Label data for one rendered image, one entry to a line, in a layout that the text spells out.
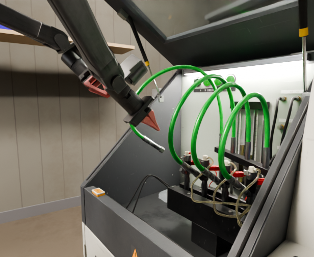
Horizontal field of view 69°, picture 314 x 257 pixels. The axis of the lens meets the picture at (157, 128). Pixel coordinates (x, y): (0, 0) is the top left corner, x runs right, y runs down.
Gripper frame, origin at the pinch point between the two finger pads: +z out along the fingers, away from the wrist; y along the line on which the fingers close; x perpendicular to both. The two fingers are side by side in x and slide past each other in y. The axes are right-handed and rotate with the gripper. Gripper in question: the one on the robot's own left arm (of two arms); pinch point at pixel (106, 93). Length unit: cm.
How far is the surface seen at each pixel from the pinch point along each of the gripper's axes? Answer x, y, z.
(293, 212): -9, -29, 57
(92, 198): 30.7, 8.2, 22.3
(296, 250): -2, -32, 61
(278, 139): -32, -1, 55
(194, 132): -6.9, -23.9, 29.0
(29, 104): 52, 168, -94
